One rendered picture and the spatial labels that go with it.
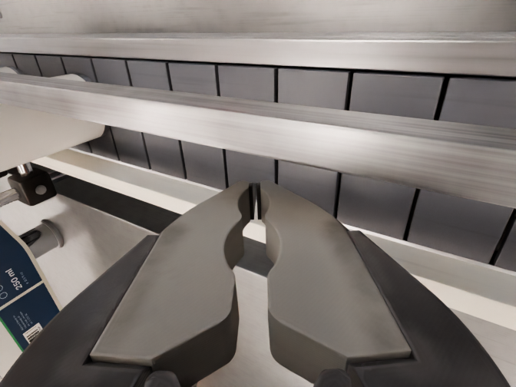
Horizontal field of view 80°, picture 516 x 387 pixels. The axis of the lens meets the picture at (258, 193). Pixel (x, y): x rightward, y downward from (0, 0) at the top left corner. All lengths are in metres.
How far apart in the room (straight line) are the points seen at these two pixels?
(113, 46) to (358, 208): 0.19
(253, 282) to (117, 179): 0.13
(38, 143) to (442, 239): 0.25
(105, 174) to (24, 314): 0.31
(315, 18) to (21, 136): 0.20
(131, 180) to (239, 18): 0.13
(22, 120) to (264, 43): 0.16
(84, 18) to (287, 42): 0.23
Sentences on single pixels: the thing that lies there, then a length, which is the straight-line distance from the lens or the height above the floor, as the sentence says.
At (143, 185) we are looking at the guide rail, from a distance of 0.22.
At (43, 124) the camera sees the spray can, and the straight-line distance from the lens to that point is 0.25.
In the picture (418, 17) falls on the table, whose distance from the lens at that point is 0.20.
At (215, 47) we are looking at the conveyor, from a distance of 0.19.
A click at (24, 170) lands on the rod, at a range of 0.39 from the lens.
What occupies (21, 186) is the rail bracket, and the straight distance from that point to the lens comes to 0.39.
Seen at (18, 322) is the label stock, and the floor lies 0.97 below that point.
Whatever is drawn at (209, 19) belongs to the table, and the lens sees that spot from 0.25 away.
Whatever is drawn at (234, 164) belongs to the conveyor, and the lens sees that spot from 0.20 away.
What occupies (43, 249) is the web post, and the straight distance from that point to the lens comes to 0.50.
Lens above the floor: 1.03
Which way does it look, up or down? 47 degrees down
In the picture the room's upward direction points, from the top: 131 degrees counter-clockwise
